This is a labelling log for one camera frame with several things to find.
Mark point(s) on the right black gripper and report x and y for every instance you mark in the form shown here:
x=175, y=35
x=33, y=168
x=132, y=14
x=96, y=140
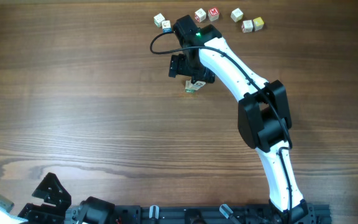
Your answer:
x=176, y=68

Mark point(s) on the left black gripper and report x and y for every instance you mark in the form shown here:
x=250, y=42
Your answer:
x=61, y=200

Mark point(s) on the blue H block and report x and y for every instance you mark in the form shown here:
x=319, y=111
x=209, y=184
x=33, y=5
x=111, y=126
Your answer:
x=188, y=85

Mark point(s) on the teal-sided circle block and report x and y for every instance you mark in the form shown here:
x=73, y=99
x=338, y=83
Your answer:
x=197, y=85

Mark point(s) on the green-sided picture block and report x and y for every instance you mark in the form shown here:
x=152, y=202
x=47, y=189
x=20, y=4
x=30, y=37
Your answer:
x=189, y=90

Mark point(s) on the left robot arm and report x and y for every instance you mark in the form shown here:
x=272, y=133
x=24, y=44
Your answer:
x=91, y=210

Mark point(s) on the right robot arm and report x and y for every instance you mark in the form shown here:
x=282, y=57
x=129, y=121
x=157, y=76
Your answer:
x=263, y=111

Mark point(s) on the blue-sided block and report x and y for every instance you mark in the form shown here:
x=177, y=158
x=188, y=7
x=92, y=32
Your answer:
x=166, y=26

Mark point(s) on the red-edged white block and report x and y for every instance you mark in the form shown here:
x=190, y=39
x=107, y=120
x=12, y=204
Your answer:
x=200, y=15

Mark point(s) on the green-edged block far left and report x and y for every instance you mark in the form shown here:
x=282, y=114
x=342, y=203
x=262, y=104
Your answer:
x=158, y=19

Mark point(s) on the red M block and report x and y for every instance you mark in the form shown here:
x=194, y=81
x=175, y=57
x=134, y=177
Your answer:
x=213, y=14

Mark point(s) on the plain white block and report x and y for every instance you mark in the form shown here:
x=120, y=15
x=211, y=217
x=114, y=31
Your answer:
x=237, y=15

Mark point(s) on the red-sided white block right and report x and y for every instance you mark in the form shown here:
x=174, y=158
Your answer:
x=247, y=26

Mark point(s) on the yellow block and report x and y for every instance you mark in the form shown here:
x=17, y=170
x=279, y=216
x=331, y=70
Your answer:
x=258, y=23

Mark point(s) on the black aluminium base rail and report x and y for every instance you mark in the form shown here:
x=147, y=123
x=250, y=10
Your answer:
x=256, y=213

